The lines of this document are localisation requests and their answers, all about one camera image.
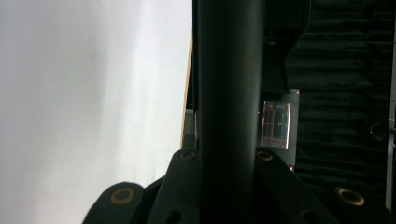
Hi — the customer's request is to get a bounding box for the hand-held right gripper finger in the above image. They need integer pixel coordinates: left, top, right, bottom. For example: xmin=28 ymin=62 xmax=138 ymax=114
xmin=182 ymin=108 xmax=198 ymax=153

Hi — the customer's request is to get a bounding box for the clear plastic tray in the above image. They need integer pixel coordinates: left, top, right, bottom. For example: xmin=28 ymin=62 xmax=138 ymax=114
xmin=259 ymin=88 xmax=301 ymax=167

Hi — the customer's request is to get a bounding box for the grey metal pole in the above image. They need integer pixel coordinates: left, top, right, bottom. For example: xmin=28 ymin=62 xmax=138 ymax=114
xmin=385 ymin=24 xmax=396 ymax=213

